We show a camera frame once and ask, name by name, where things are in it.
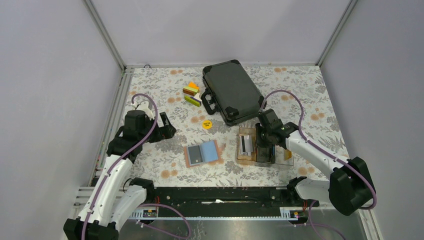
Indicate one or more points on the yellow card in organizer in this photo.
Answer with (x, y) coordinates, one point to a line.
(287, 155)

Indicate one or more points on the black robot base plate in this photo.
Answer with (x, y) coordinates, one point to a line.
(221, 202)

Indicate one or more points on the yellow round token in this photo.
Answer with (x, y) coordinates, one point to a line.
(207, 124)

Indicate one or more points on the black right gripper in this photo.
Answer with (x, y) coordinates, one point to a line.
(259, 143)

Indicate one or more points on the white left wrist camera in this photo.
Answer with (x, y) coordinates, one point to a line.
(144, 106)

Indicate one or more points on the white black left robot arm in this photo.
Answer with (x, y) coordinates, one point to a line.
(102, 217)

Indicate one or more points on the dark grey credit card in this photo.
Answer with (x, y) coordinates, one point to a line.
(194, 155)

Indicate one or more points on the aluminium frame rail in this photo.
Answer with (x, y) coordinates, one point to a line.
(113, 121)

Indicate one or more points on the pink leather card holder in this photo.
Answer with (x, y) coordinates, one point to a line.
(209, 150)

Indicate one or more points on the floral patterned table mat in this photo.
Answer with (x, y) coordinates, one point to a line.
(293, 92)

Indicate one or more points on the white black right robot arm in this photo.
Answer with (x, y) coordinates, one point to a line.
(348, 186)

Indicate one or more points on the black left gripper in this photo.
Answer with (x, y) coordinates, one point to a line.
(165, 132)

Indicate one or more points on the silver striped credit card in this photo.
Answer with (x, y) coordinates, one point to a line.
(245, 145)

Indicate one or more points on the dark grey hard case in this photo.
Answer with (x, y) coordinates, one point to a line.
(230, 91)

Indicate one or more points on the clear acrylic card organizer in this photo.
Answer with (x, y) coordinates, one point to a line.
(274, 158)

